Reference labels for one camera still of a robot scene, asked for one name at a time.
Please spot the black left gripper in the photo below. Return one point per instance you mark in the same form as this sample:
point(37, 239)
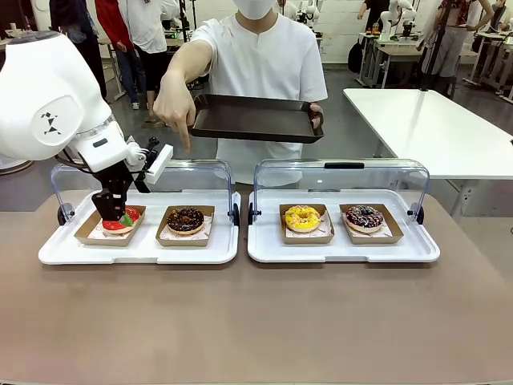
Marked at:
point(115, 184)

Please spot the cardboard box of chocolate donut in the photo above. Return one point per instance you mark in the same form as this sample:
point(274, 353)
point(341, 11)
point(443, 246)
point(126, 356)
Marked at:
point(164, 240)

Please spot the chocolate glazed donut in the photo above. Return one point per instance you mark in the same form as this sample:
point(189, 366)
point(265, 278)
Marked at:
point(185, 220)

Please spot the dark brown serving tray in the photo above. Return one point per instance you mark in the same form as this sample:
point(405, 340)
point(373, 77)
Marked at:
point(256, 118)

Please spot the person right forearm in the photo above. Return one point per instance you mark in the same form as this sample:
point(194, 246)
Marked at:
point(186, 64)

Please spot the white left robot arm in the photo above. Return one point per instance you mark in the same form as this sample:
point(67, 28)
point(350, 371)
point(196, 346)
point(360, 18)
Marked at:
point(40, 92)

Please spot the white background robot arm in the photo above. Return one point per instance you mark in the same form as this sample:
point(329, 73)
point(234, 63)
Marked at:
point(394, 18)

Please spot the red glazed donut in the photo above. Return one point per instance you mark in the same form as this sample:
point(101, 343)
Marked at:
point(134, 214)

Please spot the cardboard box of red donut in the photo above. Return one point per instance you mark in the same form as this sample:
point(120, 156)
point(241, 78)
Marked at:
point(86, 234)

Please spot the yellow glazed sprinkle donut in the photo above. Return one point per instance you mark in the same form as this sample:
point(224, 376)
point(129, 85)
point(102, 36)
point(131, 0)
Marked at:
point(302, 220)

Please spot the cardboard box of yellow donut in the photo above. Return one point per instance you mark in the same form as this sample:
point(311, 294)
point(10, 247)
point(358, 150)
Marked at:
point(306, 238)

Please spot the person torso white shirt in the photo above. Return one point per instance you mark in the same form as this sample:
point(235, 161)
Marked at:
point(260, 56)

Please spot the chocolate sprinkled donut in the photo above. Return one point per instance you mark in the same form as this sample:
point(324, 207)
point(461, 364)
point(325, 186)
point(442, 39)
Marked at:
point(364, 218)

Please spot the cardboard box of purple donut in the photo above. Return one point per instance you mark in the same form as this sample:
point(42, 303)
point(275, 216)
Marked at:
point(374, 238)

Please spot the person right hand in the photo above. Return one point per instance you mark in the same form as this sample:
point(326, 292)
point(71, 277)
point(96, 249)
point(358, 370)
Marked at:
point(174, 106)

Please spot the person left hand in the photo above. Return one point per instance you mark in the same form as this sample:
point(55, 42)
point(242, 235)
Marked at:
point(316, 114)

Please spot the white display tray base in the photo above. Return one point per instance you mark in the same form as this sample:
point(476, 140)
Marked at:
point(340, 254)
point(140, 254)

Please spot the clear plastic display lid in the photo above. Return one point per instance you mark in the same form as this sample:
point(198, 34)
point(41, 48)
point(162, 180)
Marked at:
point(360, 176)
point(192, 176)

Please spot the bystander in dark clothes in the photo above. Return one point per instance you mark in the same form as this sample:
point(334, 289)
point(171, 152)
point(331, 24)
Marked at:
point(86, 40)

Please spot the bystander white shirt black leggings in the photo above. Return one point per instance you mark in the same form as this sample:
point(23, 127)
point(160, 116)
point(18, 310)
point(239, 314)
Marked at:
point(150, 36)

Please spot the bystander in red top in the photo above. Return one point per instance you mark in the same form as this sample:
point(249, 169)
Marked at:
point(116, 28)

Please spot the white face mask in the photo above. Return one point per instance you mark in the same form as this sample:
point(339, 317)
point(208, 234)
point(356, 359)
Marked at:
point(256, 8)

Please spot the black backpack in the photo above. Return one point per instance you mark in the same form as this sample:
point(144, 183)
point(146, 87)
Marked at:
point(355, 56)

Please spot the white background work table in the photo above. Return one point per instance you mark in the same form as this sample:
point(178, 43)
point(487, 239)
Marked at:
point(393, 50)

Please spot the white side table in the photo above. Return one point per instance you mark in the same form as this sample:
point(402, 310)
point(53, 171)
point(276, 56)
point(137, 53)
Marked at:
point(433, 132)

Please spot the bystander in grey trousers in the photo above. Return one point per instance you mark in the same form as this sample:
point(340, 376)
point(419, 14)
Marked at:
point(451, 44)

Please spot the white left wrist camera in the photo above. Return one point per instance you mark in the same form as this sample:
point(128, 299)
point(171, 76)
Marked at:
point(159, 163)

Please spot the white round pedestal stand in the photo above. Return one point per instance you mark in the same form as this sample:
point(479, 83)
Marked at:
point(12, 166)

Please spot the black camera stand pole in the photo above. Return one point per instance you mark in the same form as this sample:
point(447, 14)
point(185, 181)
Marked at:
point(435, 48)

